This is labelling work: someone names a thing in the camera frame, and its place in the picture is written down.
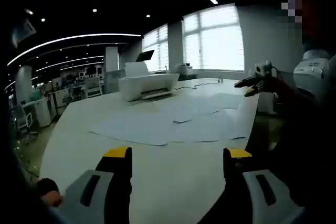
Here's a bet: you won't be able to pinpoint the small white printer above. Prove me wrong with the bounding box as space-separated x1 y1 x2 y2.
174 63 195 76

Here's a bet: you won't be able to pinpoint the person's dark shirt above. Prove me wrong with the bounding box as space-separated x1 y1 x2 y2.
267 87 336 224

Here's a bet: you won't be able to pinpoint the white pillar between windows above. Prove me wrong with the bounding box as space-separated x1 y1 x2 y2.
167 20 184 72

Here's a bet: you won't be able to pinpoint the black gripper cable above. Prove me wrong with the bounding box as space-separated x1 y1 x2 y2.
271 66 288 81

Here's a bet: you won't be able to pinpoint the white inkjet printer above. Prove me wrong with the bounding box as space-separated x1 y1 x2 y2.
118 61 181 102

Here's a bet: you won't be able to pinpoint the background office workstations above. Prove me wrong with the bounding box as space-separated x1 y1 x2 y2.
7 65 106 133

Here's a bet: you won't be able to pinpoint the narrow window with blinds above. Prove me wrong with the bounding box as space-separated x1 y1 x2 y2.
142 23 169 72

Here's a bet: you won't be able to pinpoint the printer feed paper sheets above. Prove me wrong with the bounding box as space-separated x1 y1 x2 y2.
123 61 150 78

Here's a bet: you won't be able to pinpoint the black printer power cable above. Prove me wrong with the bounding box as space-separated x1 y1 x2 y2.
174 77 224 91

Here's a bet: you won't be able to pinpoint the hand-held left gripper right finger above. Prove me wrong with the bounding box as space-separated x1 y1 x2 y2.
199 147 307 224

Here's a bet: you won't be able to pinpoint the black monitor on tripod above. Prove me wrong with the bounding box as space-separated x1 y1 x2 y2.
135 49 155 63

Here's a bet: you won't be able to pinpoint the white printing papers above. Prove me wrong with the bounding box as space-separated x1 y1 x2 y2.
89 92 247 146

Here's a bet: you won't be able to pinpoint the person's left hand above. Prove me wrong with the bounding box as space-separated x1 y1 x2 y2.
36 178 65 208

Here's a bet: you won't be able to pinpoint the white table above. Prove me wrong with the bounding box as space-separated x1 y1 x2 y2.
39 77 260 224

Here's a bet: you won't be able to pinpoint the white chest-worn device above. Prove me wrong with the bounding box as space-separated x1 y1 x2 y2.
293 49 336 96

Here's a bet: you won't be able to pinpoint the wide window with blinds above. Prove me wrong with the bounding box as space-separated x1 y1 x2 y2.
183 5 245 71

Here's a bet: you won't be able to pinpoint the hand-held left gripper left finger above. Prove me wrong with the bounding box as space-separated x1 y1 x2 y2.
56 146 133 224

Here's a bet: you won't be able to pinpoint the person's head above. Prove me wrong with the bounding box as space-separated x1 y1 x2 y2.
299 0 336 51

